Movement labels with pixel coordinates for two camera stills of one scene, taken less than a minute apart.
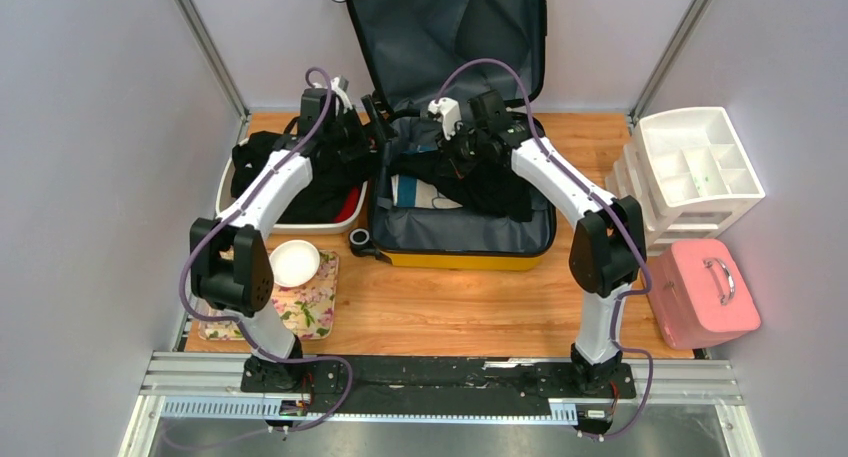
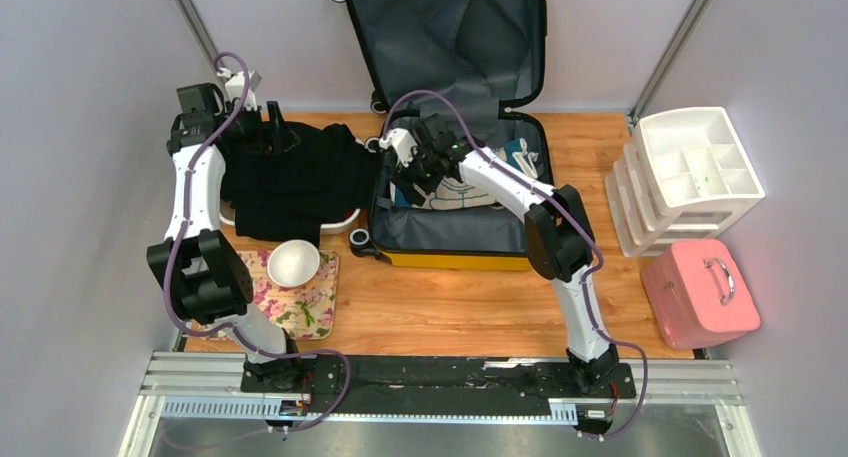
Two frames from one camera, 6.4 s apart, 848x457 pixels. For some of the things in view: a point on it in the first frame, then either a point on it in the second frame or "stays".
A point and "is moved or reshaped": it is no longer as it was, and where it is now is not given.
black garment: [339, 166] is moved or reshaped
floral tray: [309, 308] stays
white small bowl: [294, 262] stays
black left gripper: [371, 136] → [278, 139]
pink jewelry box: [699, 293] stays
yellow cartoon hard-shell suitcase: [460, 66] stays
